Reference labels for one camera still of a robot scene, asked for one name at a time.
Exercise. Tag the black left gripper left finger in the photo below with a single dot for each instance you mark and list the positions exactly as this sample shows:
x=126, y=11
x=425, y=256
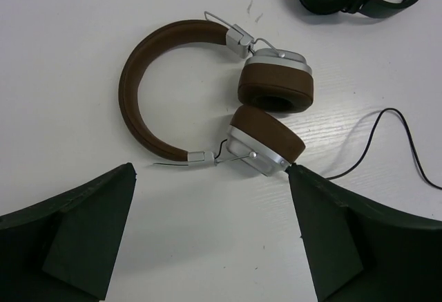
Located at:
x=64, y=248

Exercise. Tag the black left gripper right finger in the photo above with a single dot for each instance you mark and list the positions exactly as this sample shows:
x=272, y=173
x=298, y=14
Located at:
x=360, y=250

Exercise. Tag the brown silver headphones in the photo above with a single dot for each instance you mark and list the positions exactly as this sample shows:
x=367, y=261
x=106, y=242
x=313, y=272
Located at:
x=272, y=81

